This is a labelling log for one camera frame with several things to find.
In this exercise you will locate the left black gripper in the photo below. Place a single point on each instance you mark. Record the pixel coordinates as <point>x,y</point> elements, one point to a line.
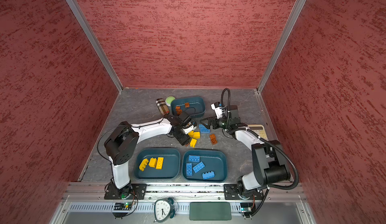
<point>185,140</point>

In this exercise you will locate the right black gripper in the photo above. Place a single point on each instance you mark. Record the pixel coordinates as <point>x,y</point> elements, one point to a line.
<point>214,120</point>

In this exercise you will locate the yellow brick bottom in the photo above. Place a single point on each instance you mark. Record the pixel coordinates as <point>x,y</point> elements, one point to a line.
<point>193,143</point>

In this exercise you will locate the blue brick thin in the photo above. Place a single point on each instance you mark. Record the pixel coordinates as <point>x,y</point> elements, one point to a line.
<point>194,159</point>

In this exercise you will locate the blue brick long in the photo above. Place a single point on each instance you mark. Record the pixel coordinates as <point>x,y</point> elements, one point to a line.
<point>189,169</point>

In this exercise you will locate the yellow brick tall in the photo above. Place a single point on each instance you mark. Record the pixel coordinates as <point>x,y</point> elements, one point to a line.
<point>160,161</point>

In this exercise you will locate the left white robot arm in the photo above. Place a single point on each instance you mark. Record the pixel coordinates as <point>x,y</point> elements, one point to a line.
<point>120,147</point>

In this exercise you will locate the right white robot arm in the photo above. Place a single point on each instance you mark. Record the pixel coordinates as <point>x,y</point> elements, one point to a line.
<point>272,167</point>

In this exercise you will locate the back teal bin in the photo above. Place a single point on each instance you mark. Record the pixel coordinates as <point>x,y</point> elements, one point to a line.
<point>197,107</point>

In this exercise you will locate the teal bin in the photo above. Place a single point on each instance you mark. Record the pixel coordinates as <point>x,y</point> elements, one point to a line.
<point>171,164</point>
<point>197,107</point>
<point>214,161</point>

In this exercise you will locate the front left teal bin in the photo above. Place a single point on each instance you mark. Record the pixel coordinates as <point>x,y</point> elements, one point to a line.
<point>171,164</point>

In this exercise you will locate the front right teal bin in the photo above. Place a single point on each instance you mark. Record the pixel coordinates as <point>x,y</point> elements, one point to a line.
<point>214,161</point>

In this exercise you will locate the green round ball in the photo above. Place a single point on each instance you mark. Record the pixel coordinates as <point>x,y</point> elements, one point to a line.
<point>169,100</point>

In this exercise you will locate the beige calculator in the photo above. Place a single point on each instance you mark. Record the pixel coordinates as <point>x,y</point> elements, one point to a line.
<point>258,129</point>

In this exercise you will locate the white analog clock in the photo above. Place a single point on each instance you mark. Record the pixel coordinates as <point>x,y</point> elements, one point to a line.
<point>164,209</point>

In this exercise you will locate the dark green pad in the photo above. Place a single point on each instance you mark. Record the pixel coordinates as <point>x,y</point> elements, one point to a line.
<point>210,211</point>

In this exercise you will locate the right controller board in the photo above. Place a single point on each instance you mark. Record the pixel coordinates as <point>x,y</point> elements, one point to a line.
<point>246,207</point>

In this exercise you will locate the controller board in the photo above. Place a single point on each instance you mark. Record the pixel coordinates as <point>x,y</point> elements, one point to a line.
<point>122,207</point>
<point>246,207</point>

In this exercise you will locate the left controller board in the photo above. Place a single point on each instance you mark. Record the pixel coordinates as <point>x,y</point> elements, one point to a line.
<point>122,207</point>

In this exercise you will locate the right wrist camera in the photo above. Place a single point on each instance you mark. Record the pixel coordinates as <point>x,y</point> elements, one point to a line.
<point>219,110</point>

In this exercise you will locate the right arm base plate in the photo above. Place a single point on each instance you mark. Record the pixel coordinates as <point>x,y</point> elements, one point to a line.
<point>232,192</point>

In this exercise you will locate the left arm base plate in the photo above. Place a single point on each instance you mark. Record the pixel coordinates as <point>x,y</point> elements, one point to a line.
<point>130,191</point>

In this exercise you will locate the aluminium front rail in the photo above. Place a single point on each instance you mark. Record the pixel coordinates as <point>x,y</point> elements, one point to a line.
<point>180,191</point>

